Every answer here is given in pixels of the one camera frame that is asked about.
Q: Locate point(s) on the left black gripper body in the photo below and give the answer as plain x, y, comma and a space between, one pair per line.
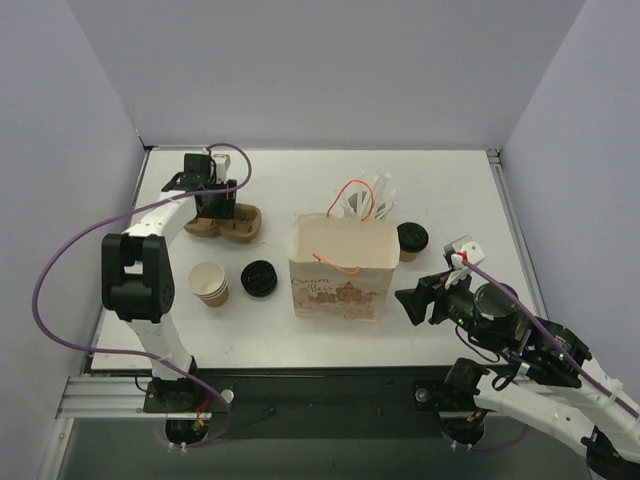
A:
215, 201

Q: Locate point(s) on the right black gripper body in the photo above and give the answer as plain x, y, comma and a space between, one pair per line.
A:
432, 298

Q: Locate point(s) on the brown cardboard cup carrier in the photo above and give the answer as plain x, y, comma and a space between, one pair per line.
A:
243, 228

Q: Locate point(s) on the black cup lid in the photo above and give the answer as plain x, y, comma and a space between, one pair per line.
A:
413, 237

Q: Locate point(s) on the stack of brown paper cups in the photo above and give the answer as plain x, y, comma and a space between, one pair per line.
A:
208, 282

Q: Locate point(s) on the paper takeout bag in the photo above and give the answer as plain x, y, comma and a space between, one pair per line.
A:
342, 267

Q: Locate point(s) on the single brown paper cup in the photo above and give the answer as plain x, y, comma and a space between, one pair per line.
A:
408, 256

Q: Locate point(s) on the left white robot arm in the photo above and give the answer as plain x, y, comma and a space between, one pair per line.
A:
137, 282

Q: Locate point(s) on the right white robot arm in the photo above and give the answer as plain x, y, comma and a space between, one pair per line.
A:
550, 380

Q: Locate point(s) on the stack of black lids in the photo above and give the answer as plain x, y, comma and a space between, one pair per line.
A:
259, 279

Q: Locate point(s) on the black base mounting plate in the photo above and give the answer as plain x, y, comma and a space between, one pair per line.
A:
332, 403

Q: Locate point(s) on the white straw holder cup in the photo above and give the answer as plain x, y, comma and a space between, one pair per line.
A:
357, 206

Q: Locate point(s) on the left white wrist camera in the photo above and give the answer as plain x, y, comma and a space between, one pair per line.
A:
221, 163

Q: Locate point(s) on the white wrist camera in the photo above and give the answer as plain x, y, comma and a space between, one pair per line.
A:
221, 163
457, 254

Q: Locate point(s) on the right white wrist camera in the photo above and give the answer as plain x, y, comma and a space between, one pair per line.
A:
457, 254

